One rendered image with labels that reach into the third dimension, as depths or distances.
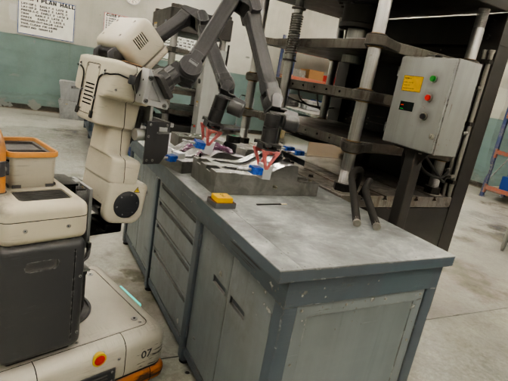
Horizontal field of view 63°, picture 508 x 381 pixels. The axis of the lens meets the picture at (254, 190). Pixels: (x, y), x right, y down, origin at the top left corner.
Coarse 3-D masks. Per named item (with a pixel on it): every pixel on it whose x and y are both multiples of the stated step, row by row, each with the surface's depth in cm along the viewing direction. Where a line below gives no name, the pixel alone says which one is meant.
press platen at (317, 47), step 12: (372, 36) 188; (384, 36) 187; (300, 48) 272; (312, 48) 257; (324, 48) 245; (336, 48) 233; (348, 48) 222; (360, 48) 213; (384, 48) 199; (396, 48) 200; (408, 48) 207; (420, 48) 210; (336, 60) 319; (384, 60) 254; (396, 60) 242
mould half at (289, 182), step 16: (224, 160) 184; (240, 160) 189; (192, 176) 181; (208, 176) 166; (224, 176) 161; (240, 176) 164; (256, 176) 168; (272, 176) 171; (288, 176) 175; (304, 176) 193; (224, 192) 163; (240, 192) 167; (256, 192) 170; (272, 192) 174; (288, 192) 178; (304, 192) 182
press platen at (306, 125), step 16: (256, 112) 293; (304, 128) 247; (320, 128) 246; (336, 128) 267; (336, 144) 221; (352, 144) 200; (368, 144) 209; (384, 144) 219; (448, 160) 234; (432, 176) 228; (448, 176) 236
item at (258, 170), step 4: (260, 164) 156; (240, 168) 151; (244, 168) 152; (248, 168) 153; (252, 168) 152; (256, 168) 152; (260, 168) 153; (272, 168) 155; (252, 172) 152; (256, 172) 153; (260, 172) 154; (264, 172) 154; (268, 172) 155; (260, 176) 155; (264, 176) 154; (268, 176) 155
